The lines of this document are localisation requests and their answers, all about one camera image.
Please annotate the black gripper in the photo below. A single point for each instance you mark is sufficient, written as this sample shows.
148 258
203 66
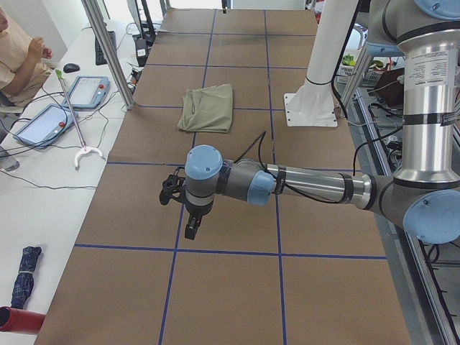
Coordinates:
196 210

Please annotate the olive green long-sleeve shirt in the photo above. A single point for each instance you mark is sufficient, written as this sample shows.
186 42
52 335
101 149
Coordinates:
207 109

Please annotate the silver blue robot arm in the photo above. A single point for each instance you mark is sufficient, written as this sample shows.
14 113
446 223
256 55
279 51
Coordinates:
261 54

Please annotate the reacher grabber stick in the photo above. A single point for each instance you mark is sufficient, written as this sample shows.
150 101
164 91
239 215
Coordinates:
84 148

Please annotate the far blue teach pendant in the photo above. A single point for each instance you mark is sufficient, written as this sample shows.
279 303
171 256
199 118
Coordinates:
87 92

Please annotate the blue teach pendant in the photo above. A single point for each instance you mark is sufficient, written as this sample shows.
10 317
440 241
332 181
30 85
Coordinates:
46 127
87 92

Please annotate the folded dark blue umbrella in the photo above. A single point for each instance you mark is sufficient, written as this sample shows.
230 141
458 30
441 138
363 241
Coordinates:
24 282

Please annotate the near blue teach pendant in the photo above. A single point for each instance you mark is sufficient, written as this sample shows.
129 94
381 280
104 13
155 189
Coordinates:
46 127

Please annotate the red cylinder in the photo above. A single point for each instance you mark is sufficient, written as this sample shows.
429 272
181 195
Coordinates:
21 321

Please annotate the black computer mouse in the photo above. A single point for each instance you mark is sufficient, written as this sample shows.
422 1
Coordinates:
71 68

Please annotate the seated person beige shirt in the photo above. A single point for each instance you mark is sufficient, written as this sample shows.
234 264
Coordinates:
23 71

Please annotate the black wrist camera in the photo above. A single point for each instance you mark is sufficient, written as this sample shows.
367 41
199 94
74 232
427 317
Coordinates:
172 189

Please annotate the white pedestal column base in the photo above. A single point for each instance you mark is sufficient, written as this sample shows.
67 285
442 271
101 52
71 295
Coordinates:
313 103

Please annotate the aluminium frame post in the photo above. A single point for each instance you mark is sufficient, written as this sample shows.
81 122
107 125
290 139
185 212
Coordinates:
96 20

